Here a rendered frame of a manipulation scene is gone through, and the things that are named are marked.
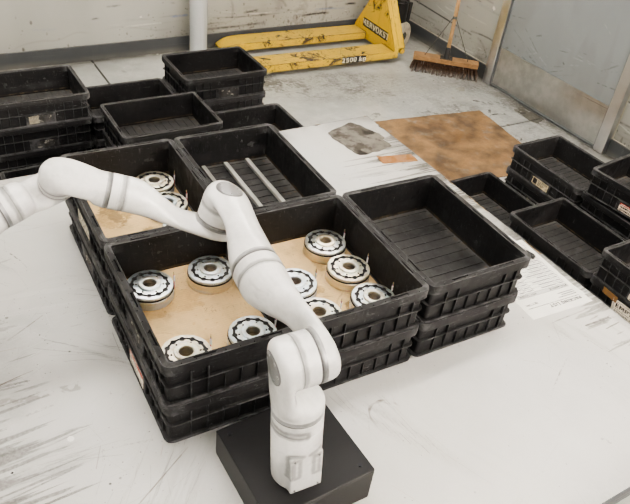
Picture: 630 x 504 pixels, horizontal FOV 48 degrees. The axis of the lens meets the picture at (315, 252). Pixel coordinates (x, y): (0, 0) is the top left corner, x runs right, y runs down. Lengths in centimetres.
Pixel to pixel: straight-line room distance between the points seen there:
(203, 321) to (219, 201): 29
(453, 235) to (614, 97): 268
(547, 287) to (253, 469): 104
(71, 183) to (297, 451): 62
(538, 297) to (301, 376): 103
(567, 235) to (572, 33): 197
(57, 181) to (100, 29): 350
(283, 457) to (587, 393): 81
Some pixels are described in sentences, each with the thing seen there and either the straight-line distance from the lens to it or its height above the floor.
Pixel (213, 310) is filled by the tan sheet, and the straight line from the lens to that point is 155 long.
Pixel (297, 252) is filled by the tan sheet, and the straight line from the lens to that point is 172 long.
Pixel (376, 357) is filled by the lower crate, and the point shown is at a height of 76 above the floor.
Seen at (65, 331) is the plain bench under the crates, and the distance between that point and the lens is 171.
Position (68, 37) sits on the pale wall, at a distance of 477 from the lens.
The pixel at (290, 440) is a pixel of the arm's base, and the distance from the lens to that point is 121.
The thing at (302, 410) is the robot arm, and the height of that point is 99.
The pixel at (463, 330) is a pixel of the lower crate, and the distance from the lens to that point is 174.
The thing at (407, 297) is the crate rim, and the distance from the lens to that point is 149.
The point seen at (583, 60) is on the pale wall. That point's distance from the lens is 459.
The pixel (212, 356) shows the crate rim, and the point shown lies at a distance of 131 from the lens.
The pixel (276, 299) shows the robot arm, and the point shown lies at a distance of 119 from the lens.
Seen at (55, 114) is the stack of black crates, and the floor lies 52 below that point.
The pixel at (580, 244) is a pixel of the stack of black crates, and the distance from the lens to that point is 289.
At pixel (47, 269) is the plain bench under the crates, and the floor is 70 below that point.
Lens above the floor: 187
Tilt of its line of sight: 37 degrees down
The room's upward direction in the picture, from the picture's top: 8 degrees clockwise
